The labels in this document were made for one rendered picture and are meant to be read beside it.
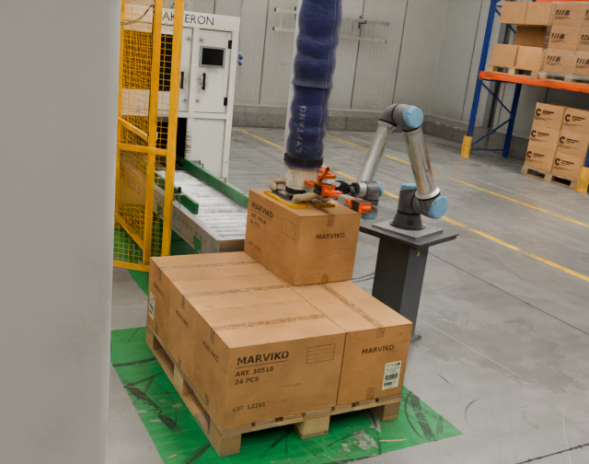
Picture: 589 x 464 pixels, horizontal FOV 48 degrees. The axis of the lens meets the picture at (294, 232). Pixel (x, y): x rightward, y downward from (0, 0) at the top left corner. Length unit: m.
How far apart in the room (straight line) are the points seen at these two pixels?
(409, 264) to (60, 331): 3.84
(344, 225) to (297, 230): 0.29
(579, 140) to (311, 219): 8.32
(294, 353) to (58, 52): 2.71
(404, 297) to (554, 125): 7.85
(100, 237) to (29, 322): 0.08
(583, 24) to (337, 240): 8.46
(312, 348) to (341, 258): 0.81
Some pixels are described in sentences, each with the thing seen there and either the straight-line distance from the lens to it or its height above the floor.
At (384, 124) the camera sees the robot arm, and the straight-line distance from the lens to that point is 3.94.
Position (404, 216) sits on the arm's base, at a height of 0.84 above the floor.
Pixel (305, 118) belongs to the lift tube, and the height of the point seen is 1.43.
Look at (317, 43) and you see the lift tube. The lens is 3.67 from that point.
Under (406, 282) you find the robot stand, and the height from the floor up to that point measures 0.44.
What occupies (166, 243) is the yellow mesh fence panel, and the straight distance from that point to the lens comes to 4.86.
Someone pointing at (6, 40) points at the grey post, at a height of 1.83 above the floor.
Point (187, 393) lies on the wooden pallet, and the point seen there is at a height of 0.02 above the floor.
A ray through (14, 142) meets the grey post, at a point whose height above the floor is 1.77.
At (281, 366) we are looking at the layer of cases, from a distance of 3.10.
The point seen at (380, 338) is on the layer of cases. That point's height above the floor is 0.48.
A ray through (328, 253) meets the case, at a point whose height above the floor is 0.72.
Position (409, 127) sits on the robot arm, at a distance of 3.86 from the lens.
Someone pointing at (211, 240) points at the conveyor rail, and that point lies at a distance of 4.28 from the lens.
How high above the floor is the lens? 1.85
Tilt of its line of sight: 16 degrees down
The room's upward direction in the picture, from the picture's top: 6 degrees clockwise
